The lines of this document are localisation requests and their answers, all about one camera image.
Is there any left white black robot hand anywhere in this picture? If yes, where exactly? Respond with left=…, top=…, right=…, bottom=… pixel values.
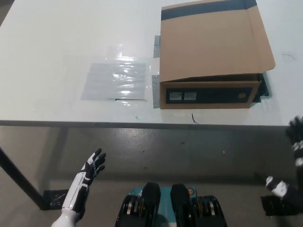
left=62, top=148, right=107, bottom=212

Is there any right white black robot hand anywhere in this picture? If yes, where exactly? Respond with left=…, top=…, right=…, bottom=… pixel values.
left=265, top=115, right=303, bottom=202

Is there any brown cardboard storage box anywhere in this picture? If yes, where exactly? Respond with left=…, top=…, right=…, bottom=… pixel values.
left=159, top=0, right=277, bottom=110

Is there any black floor tape patch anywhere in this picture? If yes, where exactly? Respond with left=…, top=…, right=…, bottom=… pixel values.
left=43, top=188, right=72, bottom=210
left=260, top=194, right=303, bottom=217

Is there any black metal table leg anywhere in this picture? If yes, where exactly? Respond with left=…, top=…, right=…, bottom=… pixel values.
left=0, top=146, right=50, bottom=211

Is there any black tape patch on table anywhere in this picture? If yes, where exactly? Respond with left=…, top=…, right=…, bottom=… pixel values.
left=250, top=72, right=272, bottom=104

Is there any clear plastic sheet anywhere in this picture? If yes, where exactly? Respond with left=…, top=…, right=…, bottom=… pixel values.
left=80, top=61, right=149, bottom=102

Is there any long grey tape strip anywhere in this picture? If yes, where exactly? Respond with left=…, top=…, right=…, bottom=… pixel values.
left=151, top=74, right=162, bottom=110

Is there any short grey tape strip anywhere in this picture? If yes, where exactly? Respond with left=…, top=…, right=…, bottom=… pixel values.
left=153, top=35, right=162, bottom=58

